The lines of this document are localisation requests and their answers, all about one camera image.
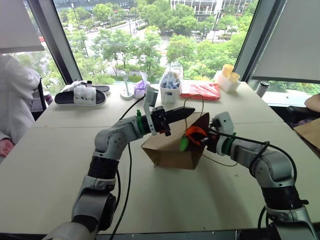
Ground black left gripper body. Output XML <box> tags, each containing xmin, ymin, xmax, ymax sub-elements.
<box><xmin>151</xmin><ymin>105</ymin><xmax>173</xmax><ymax>137</ymax></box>

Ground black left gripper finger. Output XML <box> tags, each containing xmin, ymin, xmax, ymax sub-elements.
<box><xmin>166</xmin><ymin>113</ymin><xmax>193</xmax><ymax>124</ymax></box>
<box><xmin>164</xmin><ymin>107</ymin><xmax>196</xmax><ymax>119</ymax></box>

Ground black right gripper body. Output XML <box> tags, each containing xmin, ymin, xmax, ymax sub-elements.
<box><xmin>205</xmin><ymin>131</ymin><xmax>221</xmax><ymax>155</ymax></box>

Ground orange carrot plush toy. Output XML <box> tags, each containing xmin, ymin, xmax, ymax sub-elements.
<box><xmin>179</xmin><ymin>125</ymin><xmax>209</xmax><ymax>152</ymax></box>

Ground red folded plastic bag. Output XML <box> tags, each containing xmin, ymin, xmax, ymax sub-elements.
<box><xmin>179</xmin><ymin>82</ymin><xmax>222</xmax><ymax>102</ymax></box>

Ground clear plastic bag with items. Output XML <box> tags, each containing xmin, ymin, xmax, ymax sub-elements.
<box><xmin>159</xmin><ymin>63</ymin><xmax>185</xmax><ymax>90</ymax></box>

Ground flat brown paper bag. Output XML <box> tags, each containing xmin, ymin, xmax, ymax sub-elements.
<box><xmin>292</xmin><ymin>117</ymin><xmax>320</xmax><ymax>159</ymax></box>

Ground bystander bare hand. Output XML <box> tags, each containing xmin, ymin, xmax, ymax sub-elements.
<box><xmin>0</xmin><ymin>137</ymin><xmax>16</xmax><ymax>159</ymax></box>

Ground white plastic storage basket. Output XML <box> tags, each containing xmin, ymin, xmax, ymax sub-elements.
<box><xmin>159</xmin><ymin>79</ymin><xmax>184</xmax><ymax>104</ymax></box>

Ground silver desk stand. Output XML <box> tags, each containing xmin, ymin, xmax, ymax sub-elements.
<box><xmin>119</xmin><ymin>70</ymin><xmax>136</xmax><ymax>101</ymax></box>

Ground white plastic cup holder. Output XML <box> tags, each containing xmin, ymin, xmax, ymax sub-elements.
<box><xmin>214</xmin><ymin>70</ymin><xmax>241</xmax><ymax>94</ymax></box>

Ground white tumbler with black lid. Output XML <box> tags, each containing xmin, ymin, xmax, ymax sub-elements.
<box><xmin>255</xmin><ymin>81</ymin><xmax>271</xmax><ymax>99</ymax></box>

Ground dark chair with purple cloth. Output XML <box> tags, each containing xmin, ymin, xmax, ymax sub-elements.
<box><xmin>285</xmin><ymin>105</ymin><xmax>320</xmax><ymax>130</ymax></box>

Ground white crumpled cloth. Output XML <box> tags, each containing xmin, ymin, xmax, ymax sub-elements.
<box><xmin>61</xmin><ymin>79</ymin><xmax>87</xmax><ymax>93</ymax></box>

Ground black chair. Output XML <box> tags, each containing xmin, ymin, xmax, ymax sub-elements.
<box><xmin>31</xmin><ymin>77</ymin><xmax>55</xmax><ymax>121</ymax></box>

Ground grey roller blind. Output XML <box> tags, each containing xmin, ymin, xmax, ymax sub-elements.
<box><xmin>249</xmin><ymin>0</ymin><xmax>320</xmax><ymax>84</ymax></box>
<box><xmin>0</xmin><ymin>0</ymin><xmax>46</xmax><ymax>55</ymax></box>

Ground bystander in white clothes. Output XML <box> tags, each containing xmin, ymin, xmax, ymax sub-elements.
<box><xmin>0</xmin><ymin>53</ymin><xmax>41</xmax><ymax>146</ymax></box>

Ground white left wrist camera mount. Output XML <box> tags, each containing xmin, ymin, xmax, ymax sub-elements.
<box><xmin>143</xmin><ymin>84</ymin><xmax>159</xmax><ymax>136</ymax></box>

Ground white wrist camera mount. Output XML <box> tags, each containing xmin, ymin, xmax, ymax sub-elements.
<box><xmin>211</xmin><ymin>111</ymin><xmax>235</xmax><ymax>138</ymax></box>
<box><xmin>143</xmin><ymin>84</ymin><xmax>159</xmax><ymax>136</ymax></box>

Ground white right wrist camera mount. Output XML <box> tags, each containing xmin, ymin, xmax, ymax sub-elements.
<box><xmin>211</xmin><ymin>111</ymin><xmax>235</xmax><ymax>138</ymax></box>

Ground brown paper bag with handles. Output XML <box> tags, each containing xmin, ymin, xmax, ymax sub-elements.
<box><xmin>140</xmin><ymin>94</ymin><xmax>239</xmax><ymax>171</ymax></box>

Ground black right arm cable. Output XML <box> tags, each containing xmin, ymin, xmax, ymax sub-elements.
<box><xmin>212</xmin><ymin>131</ymin><xmax>298</xmax><ymax>185</ymax></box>

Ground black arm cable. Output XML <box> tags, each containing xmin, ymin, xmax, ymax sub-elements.
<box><xmin>108</xmin><ymin>94</ymin><xmax>147</xmax><ymax>240</ymax></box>
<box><xmin>212</xmin><ymin>131</ymin><xmax>298</xmax><ymax>185</ymax></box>

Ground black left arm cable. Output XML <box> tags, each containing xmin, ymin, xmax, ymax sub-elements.
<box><xmin>108</xmin><ymin>94</ymin><xmax>147</xmax><ymax>240</ymax></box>

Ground black slipper with white strap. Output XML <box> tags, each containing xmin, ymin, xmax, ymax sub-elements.
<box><xmin>86</xmin><ymin>80</ymin><xmax>112</xmax><ymax>96</ymax></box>
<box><xmin>54</xmin><ymin>84</ymin><xmax>107</xmax><ymax>107</ymax></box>

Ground dark window frame post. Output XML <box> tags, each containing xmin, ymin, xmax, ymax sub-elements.
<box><xmin>26</xmin><ymin>0</ymin><xmax>84</xmax><ymax>86</ymax></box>
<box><xmin>233</xmin><ymin>0</ymin><xmax>288</xmax><ymax>82</ymax></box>

